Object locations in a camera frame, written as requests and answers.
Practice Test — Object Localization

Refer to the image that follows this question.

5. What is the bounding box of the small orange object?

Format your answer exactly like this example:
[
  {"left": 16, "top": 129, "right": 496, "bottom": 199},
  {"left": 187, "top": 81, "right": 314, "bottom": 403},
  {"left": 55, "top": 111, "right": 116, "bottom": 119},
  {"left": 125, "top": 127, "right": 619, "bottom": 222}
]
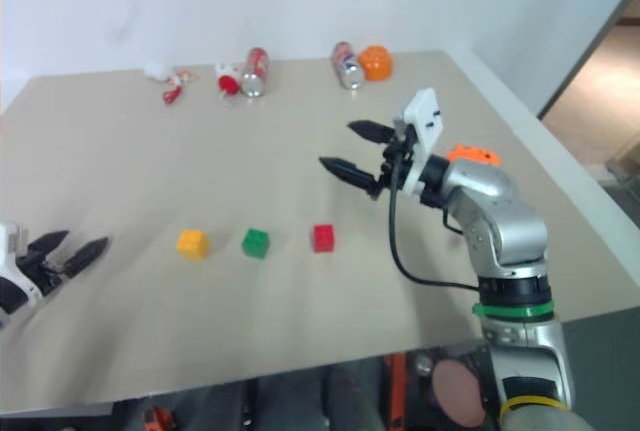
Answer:
[{"left": 141, "top": 405, "right": 178, "bottom": 431}]

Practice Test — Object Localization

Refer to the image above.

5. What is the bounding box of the yellow toy building block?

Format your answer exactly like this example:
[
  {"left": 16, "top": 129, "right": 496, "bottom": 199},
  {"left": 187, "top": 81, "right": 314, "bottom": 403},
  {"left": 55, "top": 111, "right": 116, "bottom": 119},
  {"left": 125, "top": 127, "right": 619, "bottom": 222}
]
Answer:
[{"left": 176, "top": 228, "right": 211, "bottom": 262}]

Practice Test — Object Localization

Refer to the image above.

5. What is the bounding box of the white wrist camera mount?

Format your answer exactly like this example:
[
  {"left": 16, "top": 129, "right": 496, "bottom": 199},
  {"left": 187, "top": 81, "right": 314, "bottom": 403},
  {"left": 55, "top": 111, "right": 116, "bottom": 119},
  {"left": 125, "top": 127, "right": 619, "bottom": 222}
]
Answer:
[
  {"left": 0, "top": 222, "right": 45, "bottom": 328},
  {"left": 392, "top": 87, "right": 447, "bottom": 198}
]

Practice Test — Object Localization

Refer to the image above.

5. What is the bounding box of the green toy building block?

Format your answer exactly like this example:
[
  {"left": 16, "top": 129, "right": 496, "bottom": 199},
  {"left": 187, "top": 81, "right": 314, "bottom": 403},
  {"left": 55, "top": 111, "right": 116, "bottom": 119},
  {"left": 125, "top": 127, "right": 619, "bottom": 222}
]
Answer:
[{"left": 240, "top": 227, "right": 272, "bottom": 261}]

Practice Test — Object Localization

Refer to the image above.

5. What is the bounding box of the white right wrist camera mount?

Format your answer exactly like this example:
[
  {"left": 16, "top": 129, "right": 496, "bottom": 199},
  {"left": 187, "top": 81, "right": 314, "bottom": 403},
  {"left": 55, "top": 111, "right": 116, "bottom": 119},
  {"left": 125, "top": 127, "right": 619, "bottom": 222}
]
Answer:
[{"left": 392, "top": 87, "right": 447, "bottom": 198}]

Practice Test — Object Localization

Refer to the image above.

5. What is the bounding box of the pink round disc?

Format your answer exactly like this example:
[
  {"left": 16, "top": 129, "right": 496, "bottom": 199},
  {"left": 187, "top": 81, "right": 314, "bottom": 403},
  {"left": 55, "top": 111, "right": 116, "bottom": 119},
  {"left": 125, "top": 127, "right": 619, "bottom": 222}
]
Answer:
[{"left": 431, "top": 357, "right": 490, "bottom": 428}]

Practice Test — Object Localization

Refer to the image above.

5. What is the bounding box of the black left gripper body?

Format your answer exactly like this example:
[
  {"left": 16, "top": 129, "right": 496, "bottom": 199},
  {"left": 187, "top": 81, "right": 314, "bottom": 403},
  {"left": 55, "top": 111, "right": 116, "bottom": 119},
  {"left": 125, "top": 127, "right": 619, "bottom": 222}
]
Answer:
[{"left": 17, "top": 246, "right": 69, "bottom": 298}]

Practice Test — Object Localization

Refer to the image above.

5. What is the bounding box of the orange round plastic toy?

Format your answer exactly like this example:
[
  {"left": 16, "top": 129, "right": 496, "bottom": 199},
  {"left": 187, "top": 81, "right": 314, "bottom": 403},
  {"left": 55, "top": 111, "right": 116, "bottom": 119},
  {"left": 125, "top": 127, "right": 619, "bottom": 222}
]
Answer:
[{"left": 358, "top": 45, "right": 394, "bottom": 82}]

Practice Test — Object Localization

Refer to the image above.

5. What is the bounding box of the orange plush smiley toy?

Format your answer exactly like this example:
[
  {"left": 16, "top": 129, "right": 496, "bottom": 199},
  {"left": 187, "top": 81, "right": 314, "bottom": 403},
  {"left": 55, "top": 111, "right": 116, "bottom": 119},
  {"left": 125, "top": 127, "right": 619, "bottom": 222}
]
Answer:
[{"left": 446, "top": 142, "right": 502, "bottom": 168}]

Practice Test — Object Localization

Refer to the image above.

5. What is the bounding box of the white and red soda can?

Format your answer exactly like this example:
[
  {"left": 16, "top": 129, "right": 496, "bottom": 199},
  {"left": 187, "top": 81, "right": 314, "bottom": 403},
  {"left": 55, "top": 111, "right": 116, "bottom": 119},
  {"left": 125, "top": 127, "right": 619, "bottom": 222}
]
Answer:
[{"left": 331, "top": 41, "right": 365, "bottom": 91}]

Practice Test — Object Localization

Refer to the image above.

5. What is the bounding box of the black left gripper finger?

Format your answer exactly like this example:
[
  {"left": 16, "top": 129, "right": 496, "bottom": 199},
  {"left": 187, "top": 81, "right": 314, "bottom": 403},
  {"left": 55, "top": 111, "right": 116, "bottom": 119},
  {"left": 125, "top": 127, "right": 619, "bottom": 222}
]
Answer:
[
  {"left": 28, "top": 229, "right": 71, "bottom": 259},
  {"left": 62, "top": 236, "right": 111, "bottom": 280}
]

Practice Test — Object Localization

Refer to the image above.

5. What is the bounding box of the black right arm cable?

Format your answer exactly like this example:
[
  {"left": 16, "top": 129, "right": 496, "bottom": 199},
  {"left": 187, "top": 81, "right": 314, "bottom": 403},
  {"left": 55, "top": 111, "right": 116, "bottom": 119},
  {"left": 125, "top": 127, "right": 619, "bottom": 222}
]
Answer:
[{"left": 387, "top": 158, "right": 484, "bottom": 295}]

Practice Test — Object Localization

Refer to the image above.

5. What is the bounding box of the red and white small toy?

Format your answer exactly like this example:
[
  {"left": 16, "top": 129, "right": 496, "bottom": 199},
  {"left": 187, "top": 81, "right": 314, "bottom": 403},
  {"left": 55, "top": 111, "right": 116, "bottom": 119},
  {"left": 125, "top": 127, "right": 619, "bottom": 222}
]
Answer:
[{"left": 215, "top": 61, "right": 243, "bottom": 98}]

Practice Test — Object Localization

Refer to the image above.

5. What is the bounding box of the white toy with red cord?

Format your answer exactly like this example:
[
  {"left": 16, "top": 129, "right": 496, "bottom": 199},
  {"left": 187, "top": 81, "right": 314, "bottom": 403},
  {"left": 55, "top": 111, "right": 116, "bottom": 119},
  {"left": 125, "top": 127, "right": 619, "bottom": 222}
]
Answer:
[{"left": 144, "top": 62, "right": 202, "bottom": 107}]

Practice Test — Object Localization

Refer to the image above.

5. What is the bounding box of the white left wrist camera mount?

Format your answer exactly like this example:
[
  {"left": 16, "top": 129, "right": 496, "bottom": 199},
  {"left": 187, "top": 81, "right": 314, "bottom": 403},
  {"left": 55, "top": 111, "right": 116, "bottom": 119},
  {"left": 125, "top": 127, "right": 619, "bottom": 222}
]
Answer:
[{"left": 0, "top": 222, "right": 45, "bottom": 328}]

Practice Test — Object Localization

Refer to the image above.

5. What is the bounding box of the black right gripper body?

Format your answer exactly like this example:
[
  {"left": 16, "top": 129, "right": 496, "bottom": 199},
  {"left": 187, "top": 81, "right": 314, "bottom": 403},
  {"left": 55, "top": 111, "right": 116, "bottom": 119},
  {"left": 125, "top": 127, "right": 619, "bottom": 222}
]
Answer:
[{"left": 378, "top": 126, "right": 422, "bottom": 193}]

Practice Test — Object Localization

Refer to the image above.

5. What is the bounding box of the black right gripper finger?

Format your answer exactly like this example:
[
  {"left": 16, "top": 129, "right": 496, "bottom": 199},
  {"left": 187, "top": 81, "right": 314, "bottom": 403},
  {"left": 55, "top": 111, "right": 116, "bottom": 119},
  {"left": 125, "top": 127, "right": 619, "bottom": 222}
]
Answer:
[
  {"left": 346, "top": 120, "right": 397, "bottom": 146},
  {"left": 318, "top": 155, "right": 379, "bottom": 200}
]

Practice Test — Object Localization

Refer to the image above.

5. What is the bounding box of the red toy building block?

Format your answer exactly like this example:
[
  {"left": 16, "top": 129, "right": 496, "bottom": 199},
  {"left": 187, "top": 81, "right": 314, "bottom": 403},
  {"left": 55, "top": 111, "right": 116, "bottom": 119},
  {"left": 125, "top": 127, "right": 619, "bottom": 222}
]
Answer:
[{"left": 312, "top": 223, "right": 336, "bottom": 254}]

